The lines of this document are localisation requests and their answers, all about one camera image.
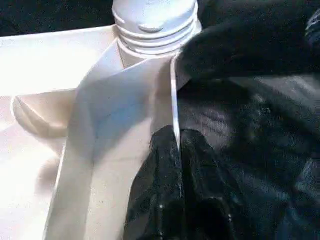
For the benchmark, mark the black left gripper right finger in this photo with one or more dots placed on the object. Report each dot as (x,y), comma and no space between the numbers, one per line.
(212,207)

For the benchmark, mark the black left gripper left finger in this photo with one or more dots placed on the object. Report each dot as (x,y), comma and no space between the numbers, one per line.
(157,200)

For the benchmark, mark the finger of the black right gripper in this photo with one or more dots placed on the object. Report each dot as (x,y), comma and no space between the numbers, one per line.
(237,50)

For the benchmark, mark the white plastic table leg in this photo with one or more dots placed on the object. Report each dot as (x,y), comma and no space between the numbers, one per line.
(155,15)

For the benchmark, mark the white plastic table top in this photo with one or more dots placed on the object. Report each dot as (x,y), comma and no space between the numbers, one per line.
(37,62)

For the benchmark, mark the black plastic mat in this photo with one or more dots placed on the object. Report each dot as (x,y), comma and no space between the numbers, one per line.
(250,120)

